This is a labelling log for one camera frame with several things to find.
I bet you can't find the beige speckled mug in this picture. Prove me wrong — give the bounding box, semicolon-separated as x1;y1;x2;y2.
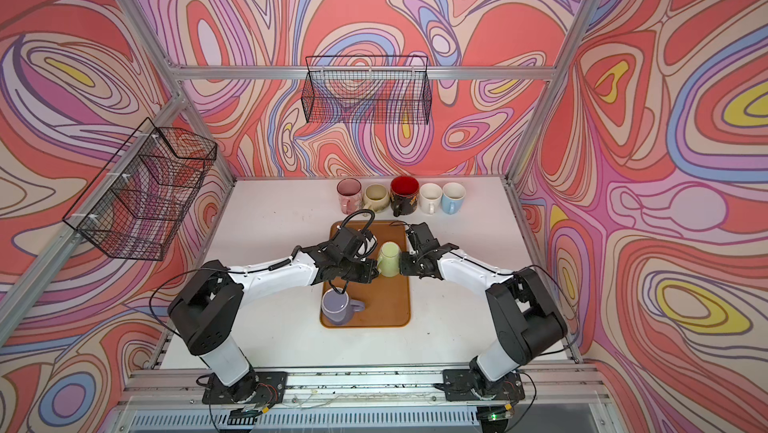
363;183;390;212

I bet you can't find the light blue mug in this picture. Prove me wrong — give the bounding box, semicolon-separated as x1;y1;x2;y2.
441;182;466;215

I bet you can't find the black patterned mug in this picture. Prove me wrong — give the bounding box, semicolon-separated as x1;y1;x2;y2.
390;175;420;217

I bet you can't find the brown wooden tray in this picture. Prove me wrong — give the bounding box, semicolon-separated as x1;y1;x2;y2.
319;220;411;329

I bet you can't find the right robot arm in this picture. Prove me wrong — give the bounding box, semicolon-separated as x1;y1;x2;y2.
400;223;568;385

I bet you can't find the pink mug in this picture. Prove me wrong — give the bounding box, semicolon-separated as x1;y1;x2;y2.
336;178;363;215

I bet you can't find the white mug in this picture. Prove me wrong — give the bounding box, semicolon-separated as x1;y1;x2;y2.
418;183;443;215

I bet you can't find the light green mug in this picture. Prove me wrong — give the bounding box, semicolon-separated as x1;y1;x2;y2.
377;241;401;278

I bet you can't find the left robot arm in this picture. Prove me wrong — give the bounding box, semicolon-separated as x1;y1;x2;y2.
168;226;378;404

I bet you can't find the purple mug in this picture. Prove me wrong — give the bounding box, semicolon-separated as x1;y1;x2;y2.
321;289;365;326

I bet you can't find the black wire basket left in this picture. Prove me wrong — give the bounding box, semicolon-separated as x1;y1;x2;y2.
62;118;218;261

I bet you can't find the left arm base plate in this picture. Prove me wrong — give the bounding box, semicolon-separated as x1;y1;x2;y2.
196;371;288;406

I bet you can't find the black wire basket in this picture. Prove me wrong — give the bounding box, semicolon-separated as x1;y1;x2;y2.
62;118;218;261
301;54;432;125

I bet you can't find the black wire basket back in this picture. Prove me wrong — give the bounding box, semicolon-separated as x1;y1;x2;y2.
301;54;432;125

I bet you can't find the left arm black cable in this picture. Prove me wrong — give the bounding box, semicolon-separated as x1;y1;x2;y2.
338;209;377;242

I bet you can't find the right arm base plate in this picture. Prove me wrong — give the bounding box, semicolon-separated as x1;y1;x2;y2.
434;368;526;404

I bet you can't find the aluminium mounting rail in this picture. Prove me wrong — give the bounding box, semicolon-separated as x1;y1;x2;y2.
118;361;612;409

